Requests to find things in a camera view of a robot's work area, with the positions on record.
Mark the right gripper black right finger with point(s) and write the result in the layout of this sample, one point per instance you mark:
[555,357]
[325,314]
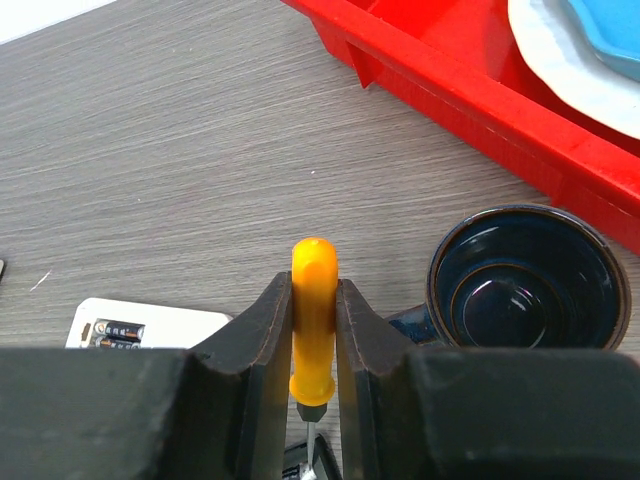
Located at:
[426,412]

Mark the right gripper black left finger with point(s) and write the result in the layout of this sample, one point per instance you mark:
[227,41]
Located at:
[215,411]

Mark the black remote control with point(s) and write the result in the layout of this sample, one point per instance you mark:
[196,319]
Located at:
[325,466]

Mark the orange handle screwdriver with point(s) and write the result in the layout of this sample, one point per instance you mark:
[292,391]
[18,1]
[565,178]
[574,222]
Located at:
[314,287]

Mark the white remote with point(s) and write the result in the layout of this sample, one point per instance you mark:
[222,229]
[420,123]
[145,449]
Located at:
[121,325]

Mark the dark blue mug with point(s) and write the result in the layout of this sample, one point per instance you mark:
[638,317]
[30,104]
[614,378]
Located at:
[526,275]

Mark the red plastic tray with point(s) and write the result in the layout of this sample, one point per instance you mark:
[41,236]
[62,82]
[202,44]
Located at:
[457,63]

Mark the white grey plate underneath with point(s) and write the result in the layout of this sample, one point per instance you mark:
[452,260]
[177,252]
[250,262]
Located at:
[556,51]

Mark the blue polka dot plate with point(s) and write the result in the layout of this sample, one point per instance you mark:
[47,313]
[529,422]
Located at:
[611,29]

